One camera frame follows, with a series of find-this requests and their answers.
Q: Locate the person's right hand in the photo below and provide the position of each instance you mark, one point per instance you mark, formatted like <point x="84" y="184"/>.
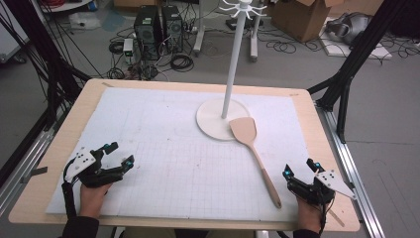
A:
<point x="308" y="216"/>

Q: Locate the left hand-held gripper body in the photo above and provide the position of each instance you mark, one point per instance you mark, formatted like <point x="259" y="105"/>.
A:
<point x="86" y="165"/>

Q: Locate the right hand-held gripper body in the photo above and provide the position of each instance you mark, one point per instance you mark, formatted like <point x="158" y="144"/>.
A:
<point x="318" y="191"/>

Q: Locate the black metal frame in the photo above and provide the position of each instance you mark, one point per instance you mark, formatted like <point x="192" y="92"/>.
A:
<point x="52" y="66"/>
<point x="356" y="56"/>

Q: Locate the white hook stand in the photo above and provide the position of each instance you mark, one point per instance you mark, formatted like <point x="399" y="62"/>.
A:
<point x="233" y="62"/>

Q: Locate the small white device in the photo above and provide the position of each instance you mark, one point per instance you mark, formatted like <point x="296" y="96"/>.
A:
<point x="128" y="49"/>

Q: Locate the brown cardboard box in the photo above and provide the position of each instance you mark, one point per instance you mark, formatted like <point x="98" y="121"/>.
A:
<point x="300" y="18"/>

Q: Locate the large black computer tower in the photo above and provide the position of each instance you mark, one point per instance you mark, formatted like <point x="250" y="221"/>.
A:
<point x="147" y="31"/>

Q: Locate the clear plastic bag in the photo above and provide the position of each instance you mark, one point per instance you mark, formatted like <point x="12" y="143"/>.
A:
<point x="84" y="20"/>

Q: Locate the white flat board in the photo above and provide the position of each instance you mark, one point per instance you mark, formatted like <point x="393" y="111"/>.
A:
<point x="379" y="53"/>

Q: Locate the beige wooden spatula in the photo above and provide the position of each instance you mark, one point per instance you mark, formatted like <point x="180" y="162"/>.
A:
<point x="245" y="130"/>

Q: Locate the grey bag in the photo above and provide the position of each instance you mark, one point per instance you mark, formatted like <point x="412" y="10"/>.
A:
<point x="350" y="28"/>

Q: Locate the person's left hand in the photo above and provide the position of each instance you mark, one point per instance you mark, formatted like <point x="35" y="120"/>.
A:
<point x="91" y="201"/>

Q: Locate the white stand leg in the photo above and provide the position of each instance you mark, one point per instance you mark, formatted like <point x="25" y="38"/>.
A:
<point x="199" y="33"/>
<point x="254" y="39"/>

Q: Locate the slim black computer tower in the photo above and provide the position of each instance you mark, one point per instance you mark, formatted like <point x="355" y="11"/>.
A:
<point x="172" y="28"/>

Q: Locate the white grid mat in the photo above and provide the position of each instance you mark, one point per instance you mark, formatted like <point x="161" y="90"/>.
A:
<point x="178" y="158"/>

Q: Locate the aluminium rail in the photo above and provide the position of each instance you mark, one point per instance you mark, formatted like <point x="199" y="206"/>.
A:
<point x="23" y="165"/>
<point x="356" y="178"/>

